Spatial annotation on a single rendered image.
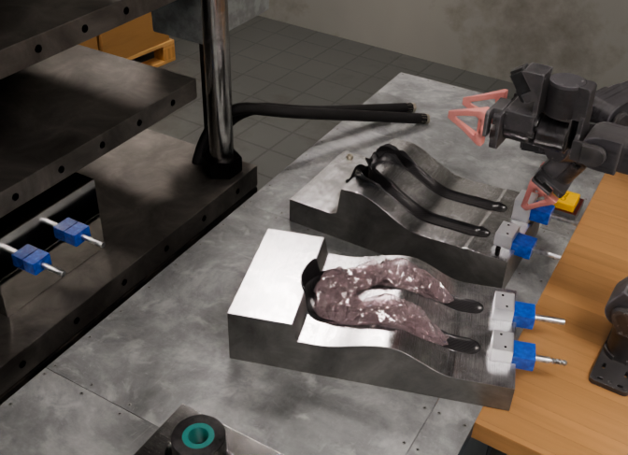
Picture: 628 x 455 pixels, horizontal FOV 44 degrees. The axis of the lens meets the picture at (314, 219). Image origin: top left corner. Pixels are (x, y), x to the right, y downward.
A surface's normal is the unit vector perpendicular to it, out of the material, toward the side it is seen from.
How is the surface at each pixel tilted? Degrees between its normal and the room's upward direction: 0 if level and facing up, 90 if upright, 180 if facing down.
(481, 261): 90
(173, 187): 0
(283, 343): 90
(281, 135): 0
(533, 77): 90
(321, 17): 90
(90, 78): 0
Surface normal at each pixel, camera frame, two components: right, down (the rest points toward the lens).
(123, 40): 0.82, 0.35
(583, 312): 0.03, -0.82
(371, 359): -0.22, 0.55
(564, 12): -0.54, 0.47
